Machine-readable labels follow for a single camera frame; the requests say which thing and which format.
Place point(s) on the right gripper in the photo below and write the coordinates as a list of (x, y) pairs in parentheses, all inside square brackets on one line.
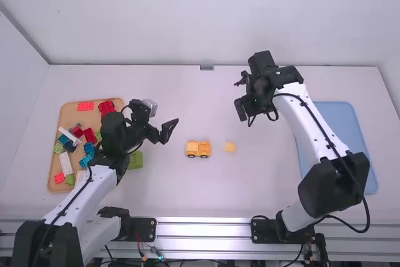
[(262, 104)]

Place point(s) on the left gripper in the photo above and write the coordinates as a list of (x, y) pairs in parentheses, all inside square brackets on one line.
[(145, 129)]

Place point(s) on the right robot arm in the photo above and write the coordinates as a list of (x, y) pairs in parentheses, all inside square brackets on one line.
[(312, 129)]

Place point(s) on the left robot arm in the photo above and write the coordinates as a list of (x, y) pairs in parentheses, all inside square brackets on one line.
[(87, 185)]

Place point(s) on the yellow toy car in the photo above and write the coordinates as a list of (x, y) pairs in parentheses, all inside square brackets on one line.
[(198, 149)]

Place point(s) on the green toy brick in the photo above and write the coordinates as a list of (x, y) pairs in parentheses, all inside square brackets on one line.
[(137, 160), (58, 148), (69, 180), (98, 136)]

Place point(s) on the yellow toy brick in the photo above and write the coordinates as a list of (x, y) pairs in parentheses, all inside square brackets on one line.
[(230, 147)]

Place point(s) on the red toy brick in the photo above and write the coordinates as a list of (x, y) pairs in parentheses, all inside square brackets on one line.
[(78, 131), (106, 107), (89, 135), (59, 178), (86, 106)]

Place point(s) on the blue toy brick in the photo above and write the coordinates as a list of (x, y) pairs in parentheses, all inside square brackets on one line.
[(86, 159), (64, 139), (88, 149)]

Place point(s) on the tan tray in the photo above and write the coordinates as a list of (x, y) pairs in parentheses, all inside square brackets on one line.
[(72, 117)]

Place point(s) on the black toy brick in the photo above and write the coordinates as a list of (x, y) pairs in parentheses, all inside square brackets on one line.
[(70, 146)]

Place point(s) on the white toy brick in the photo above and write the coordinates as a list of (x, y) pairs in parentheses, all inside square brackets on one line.
[(80, 178), (66, 164), (67, 132)]

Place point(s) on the blue mat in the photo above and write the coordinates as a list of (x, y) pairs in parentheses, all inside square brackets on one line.
[(343, 129)]

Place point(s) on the silver rails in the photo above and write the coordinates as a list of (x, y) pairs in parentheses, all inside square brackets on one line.
[(203, 229)]

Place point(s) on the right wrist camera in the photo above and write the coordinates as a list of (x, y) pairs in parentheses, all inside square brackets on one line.
[(259, 87)]

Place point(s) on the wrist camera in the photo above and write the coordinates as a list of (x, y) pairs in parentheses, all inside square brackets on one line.
[(150, 107), (259, 87)]

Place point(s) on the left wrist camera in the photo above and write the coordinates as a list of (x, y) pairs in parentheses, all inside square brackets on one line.
[(150, 107)]

